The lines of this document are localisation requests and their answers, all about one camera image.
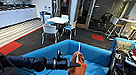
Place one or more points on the pale hanger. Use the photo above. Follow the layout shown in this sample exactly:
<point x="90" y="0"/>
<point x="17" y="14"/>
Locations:
<point x="79" y="47"/>

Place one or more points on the blue sofa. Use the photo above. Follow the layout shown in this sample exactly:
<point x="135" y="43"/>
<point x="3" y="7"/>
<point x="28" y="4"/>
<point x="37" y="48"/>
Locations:
<point x="94" y="67"/>

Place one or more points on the plain white chair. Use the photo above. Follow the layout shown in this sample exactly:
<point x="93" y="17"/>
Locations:
<point x="50" y="29"/>

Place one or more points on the white chair blue seat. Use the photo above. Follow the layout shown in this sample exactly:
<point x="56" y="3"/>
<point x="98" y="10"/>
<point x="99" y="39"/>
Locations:
<point x="45" y="17"/>
<point x="70" y="26"/>
<point x="64" y="17"/>

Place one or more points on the blue armchair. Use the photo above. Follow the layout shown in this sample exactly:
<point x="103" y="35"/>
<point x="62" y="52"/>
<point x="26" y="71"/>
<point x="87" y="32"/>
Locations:
<point x="113" y="46"/>

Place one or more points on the white square table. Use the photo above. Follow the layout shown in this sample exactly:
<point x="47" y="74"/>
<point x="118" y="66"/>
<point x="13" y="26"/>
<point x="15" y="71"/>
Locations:
<point x="57" y="20"/>

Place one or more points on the patterned beige cushion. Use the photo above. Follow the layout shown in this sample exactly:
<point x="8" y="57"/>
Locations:
<point x="123" y="46"/>

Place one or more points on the black office chair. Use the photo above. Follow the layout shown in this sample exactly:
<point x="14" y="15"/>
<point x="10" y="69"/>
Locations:
<point x="106" y="19"/>

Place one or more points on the wide wood framed glass door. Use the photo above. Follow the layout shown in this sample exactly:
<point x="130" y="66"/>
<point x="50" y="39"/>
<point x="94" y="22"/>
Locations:
<point x="86" y="9"/>

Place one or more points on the white bar stool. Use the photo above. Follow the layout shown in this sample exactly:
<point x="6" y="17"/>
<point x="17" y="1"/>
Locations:
<point x="115" y="21"/>

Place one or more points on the narrow wood framed glass door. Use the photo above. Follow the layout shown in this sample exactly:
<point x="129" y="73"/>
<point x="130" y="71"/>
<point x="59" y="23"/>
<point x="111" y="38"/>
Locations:
<point x="64" y="3"/>

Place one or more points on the white kitchen counter cabinets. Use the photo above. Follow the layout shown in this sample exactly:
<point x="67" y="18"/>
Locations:
<point x="9" y="18"/>

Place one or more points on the white high table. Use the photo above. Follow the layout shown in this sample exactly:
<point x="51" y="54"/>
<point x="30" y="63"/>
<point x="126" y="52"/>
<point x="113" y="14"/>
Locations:
<point x="129" y="20"/>

